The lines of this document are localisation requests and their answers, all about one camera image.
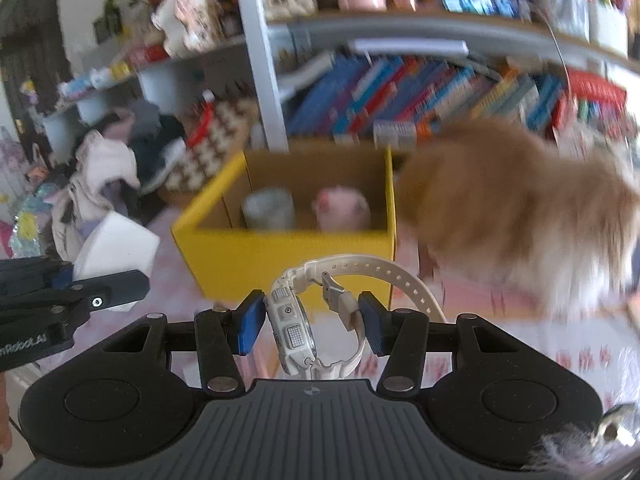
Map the chessboard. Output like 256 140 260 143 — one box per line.
162 97 261 193

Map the pile of clothes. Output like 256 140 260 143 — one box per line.
50 100 188 261

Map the white lamp bar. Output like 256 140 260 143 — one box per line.
350 37 469 59

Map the clear packing tape roll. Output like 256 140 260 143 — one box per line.
241 187 297 231

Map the orange and white cat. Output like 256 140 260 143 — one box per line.
395 120 640 317

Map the red book set box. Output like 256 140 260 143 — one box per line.
565 70 628 112

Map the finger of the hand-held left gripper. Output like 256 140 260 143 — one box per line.
47 269 151 317
0 257 77 295

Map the row of colourful books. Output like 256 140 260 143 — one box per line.
285 52 567 137

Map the white wrist watch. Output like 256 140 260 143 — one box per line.
264 256 448 380

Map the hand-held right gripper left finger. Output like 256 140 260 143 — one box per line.
117 290 267 396

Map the white pen holder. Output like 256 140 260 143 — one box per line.
587 0 629 58

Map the grey fluffy keychain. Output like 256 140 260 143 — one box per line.
530 405 640 480

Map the white bookshelf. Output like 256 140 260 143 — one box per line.
40 0 640 153

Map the white plush figure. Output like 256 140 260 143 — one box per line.
150 0 226 58

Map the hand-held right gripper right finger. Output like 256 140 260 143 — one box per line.
357 291 523 395

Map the yellow cardboard box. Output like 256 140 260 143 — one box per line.
171 146 398 313

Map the white charging cable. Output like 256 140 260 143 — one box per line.
542 15 576 106

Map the pink plush toy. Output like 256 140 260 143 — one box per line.
311 186 372 233

